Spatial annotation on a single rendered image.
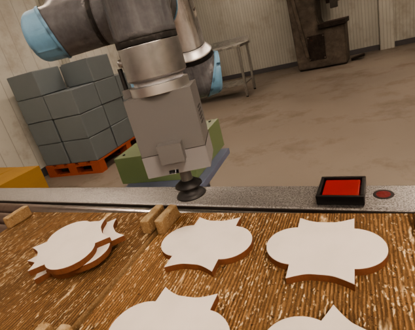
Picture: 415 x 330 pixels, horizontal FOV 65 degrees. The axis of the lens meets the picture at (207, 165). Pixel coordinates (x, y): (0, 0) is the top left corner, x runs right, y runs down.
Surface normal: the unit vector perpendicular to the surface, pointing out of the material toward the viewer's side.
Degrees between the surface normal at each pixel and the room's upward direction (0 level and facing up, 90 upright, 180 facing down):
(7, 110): 90
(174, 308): 0
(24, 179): 90
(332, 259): 0
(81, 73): 90
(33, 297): 0
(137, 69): 90
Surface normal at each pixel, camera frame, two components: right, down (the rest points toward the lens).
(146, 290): -0.24, -0.90
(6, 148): 0.91, -0.08
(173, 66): 0.63, 0.13
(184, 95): -0.07, 0.38
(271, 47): -0.32, 0.42
